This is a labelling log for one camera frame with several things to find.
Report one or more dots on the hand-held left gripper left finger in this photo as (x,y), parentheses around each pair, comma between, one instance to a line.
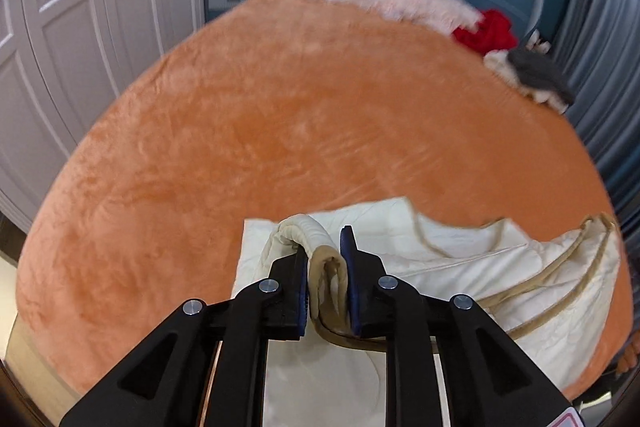
(301,297)

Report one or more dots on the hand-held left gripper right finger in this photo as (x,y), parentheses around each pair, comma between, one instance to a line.
(350,267)

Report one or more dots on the cream quilted jacket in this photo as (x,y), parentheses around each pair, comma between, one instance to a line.
(475,267)

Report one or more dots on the orange plush bed blanket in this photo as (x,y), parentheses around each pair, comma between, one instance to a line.
(250,132)

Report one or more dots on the cream fluffy garment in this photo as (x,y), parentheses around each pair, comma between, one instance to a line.
(500,63)

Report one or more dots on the grey knitted garment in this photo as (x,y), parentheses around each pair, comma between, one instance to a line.
(540,74)

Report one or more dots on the red garment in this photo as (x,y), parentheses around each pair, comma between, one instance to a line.
(492,34)

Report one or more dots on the black and white plush toy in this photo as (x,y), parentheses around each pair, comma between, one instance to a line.
(537,44)

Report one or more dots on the grey nightstand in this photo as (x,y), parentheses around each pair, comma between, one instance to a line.
(225,2)

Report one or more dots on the grey-blue curtain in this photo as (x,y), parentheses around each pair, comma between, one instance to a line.
(600,57)

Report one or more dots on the white panelled wardrobe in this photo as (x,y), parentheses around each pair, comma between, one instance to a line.
(75,32)

